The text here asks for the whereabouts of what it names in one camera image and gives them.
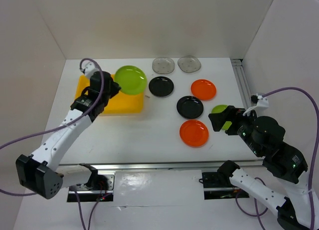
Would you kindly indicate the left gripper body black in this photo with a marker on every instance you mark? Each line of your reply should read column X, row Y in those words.
column 107, row 98

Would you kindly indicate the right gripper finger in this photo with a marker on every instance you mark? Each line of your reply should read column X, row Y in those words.
column 218, row 121
column 235, row 120

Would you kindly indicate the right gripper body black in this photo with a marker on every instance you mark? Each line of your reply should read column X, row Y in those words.
column 242, row 131

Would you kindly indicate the green plate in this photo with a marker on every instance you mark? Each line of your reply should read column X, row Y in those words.
column 219, row 109
column 131, row 79

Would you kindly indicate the orange plate front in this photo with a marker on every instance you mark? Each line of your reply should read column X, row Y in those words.
column 194, row 133

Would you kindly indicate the orange plate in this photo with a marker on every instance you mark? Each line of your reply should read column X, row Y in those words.
column 203, row 89
column 194, row 133

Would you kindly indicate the black plate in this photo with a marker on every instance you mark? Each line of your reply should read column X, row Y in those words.
column 161, row 86
column 189, row 107

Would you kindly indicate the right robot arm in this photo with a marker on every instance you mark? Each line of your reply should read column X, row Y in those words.
column 299, row 208

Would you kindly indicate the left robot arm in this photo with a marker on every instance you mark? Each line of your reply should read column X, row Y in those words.
column 40, row 172

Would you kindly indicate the orange plate back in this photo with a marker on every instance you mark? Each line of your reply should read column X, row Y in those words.
column 203, row 89

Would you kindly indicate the clear glass plate left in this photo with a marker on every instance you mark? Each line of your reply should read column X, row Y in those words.
column 163, row 65

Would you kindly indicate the clear glass plate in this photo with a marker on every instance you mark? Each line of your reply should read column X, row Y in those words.
column 163, row 65
column 189, row 64

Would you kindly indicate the clear glass plate right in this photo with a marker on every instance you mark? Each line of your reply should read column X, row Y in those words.
column 189, row 64

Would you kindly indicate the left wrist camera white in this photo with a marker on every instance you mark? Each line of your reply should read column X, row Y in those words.
column 89, row 69

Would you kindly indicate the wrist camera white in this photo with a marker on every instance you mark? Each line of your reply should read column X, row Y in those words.
column 89, row 69
column 258, row 102

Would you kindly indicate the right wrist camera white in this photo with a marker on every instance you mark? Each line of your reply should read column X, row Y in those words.
column 258, row 102

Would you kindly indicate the aluminium rail right side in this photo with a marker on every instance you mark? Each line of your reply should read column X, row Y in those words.
column 239, row 70

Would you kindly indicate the aluminium rail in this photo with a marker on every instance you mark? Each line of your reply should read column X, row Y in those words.
column 239, row 70
column 158, row 166

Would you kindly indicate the aluminium rail front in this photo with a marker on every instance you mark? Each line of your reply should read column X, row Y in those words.
column 158, row 166

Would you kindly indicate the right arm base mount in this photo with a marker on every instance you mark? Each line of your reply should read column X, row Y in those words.
column 216, row 188

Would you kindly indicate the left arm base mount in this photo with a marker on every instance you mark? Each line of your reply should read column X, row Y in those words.
column 103, row 189

